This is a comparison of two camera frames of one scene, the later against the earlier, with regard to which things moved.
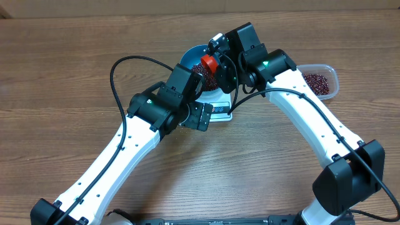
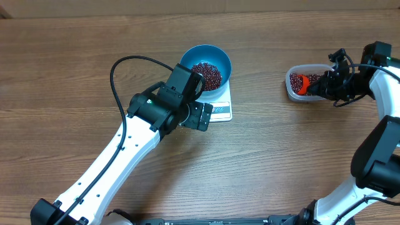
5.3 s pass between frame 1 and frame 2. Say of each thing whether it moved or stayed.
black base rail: stayed
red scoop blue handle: moved
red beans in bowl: stayed
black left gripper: stayed
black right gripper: moved
